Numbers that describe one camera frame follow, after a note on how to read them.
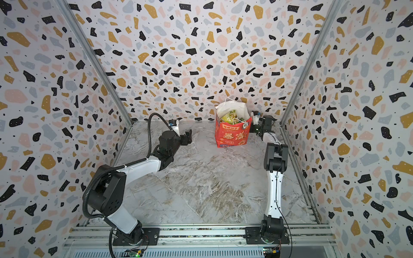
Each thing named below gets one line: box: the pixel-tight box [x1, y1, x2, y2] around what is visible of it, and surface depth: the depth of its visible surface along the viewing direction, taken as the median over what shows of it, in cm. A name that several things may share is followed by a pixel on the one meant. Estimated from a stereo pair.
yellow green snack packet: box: [219, 109, 240, 125], surface depth 99 cm
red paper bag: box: [215, 113, 253, 149], surface depth 97 cm
